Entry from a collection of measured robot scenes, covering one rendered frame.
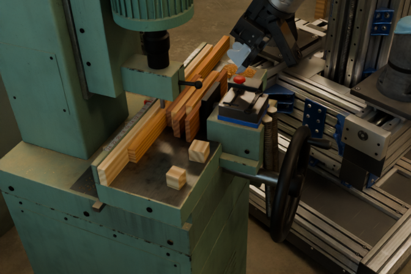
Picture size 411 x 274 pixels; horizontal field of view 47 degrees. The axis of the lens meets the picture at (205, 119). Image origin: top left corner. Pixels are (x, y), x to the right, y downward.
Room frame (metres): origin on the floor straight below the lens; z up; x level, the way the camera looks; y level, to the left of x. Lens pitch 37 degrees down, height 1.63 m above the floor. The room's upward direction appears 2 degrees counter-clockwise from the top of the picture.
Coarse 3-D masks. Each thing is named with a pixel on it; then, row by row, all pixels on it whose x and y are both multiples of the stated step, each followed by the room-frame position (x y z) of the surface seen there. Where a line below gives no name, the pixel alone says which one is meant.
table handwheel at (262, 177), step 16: (304, 128) 0.87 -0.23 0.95; (304, 144) 0.93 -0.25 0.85; (288, 160) 0.77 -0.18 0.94; (304, 160) 0.93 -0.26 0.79; (240, 176) 0.86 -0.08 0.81; (256, 176) 0.85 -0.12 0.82; (272, 176) 0.84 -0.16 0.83; (288, 176) 0.74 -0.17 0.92; (304, 176) 0.91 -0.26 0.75; (288, 192) 0.80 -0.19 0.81; (272, 208) 0.71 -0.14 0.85; (288, 208) 0.78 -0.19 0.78; (272, 224) 0.70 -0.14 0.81; (288, 224) 0.80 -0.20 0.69
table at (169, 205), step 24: (264, 72) 1.20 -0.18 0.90; (168, 144) 0.88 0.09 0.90; (216, 144) 0.87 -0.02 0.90; (144, 168) 0.80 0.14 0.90; (168, 168) 0.79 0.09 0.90; (192, 168) 0.79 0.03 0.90; (216, 168) 0.85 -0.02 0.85; (240, 168) 0.84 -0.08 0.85; (120, 192) 0.73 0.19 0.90; (144, 192) 0.72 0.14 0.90; (168, 192) 0.72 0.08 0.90; (192, 192) 0.72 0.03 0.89; (144, 216) 0.71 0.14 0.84; (168, 216) 0.68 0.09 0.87
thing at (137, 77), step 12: (132, 60) 1.00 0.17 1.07; (144, 60) 0.99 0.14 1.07; (132, 72) 0.95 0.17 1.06; (144, 72) 0.94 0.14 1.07; (156, 72) 0.94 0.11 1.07; (168, 72) 0.93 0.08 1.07; (180, 72) 0.96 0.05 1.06; (132, 84) 0.96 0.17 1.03; (144, 84) 0.94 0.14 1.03; (156, 84) 0.93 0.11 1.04; (168, 84) 0.92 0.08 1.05; (156, 96) 0.93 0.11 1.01; (168, 96) 0.92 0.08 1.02
